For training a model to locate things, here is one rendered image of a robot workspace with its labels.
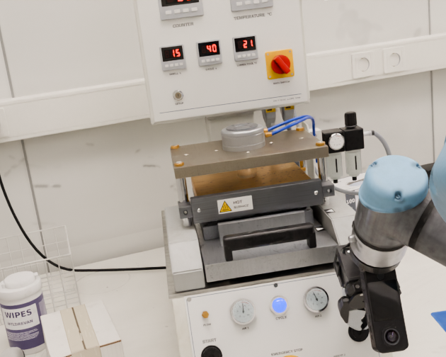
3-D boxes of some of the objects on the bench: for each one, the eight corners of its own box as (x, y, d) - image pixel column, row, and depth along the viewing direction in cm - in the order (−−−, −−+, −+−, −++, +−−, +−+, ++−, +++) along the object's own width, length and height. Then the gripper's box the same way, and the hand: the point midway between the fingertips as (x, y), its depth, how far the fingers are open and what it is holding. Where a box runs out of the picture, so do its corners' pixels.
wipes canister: (9, 341, 131) (-6, 274, 127) (52, 330, 134) (38, 264, 130) (9, 360, 123) (-7, 290, 119) (54, 349, 126) (39, 280, 122)
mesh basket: (-33, 295, 157) (-44, 246, 154) (74, 271, 164) (65, 224, 160) (-42, 335, 136) (-55, 280, 133) (81, 307, 143) (71, 253, 140)
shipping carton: (48, 355, 123) (39, 314, 121) (114, 338, 127) (106, 297, 124) (54, 408, 106) (44, 360, 104) (130, 387, 110) (122, 340, 107)
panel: (201, 416, 98) (183, 296, 102) (386, 383, 101) (364, 267, 104) (201, 418, 97) (183, 296, 100) (390, 384, 99) (367, 266, 102)
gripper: (396, 212, 90) (373, 289, 106) (334, 222, 89) (321, 297, 105) (418, 263, 84) (390, 335, 101) (352, 273, 84) (335, 345, 100)
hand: (361, 328), depth 100 cm, fingers closed
